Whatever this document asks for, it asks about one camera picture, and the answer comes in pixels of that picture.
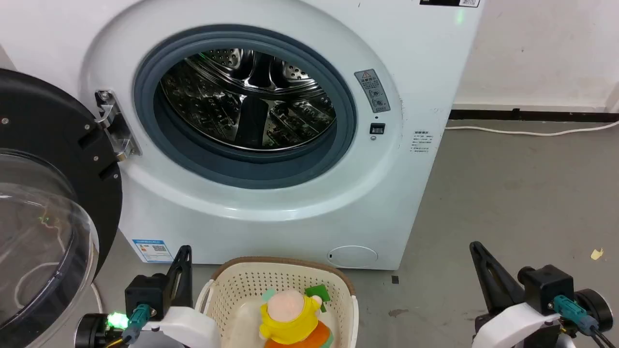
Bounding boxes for blue energy label sticker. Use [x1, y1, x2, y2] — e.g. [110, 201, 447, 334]
[132, 239, 174, 263]

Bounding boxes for chrome door hinge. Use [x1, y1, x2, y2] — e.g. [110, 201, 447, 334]
[95, 89, 142, 162]

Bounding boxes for black label with QR code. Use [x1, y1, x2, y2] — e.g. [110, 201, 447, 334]
[420, 0, 481, 8]

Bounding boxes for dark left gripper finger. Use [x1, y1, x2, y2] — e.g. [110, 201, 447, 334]
[165, 245, 193, 310]

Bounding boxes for white front-load washing machine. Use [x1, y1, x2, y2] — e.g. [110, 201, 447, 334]
[0, 0, 486, 271]

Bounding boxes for cream perforated laundry basket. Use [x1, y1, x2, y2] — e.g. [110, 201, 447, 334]
[195, 257, 359, 348]

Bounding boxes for black baseboard strip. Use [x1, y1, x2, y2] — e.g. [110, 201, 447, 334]
[449, 109, 619, 123]

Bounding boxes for oval drain filter cover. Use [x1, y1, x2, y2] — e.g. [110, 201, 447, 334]
[327, 246, 379, 269]

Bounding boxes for right teal connector cable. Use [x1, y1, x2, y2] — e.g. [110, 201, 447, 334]
[553, 295, 619, 348]

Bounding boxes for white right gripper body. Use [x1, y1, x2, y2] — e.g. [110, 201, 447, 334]
[472, 302, 564, 348]

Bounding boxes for grey rubber door gasket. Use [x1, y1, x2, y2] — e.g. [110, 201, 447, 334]
[133, 25, 358, 189]

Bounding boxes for black washer door, clear glass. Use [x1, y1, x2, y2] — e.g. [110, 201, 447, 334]
[0, 69, 123, 348]

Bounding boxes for plush doll in yellow shirt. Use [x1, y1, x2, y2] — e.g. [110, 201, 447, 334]
[259, 285, 334, 348]

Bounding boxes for small printed text sticker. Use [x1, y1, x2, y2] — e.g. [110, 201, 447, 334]
[410, 130, 431, 154]

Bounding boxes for white cable on floor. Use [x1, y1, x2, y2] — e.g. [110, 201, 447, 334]
[445, 120, 619, 137]

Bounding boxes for teal connector cable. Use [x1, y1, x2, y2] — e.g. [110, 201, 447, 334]
[553, 295, 619, 348]
[105, 304, 151, 348]

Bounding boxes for stainless steel washer drum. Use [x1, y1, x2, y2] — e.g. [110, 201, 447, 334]
[159, 48, 337, 152]

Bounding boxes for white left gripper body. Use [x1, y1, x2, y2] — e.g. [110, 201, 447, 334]
[139, 306, 222, 348]

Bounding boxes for grey warning sticker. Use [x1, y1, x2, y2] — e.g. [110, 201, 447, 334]
[354, 69, 391, 114]

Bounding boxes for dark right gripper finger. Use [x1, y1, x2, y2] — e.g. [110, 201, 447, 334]
[470, 241, 526, 316]

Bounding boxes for left teal connector cable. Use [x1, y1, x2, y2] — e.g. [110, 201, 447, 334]
[105, 304, 151, 348]

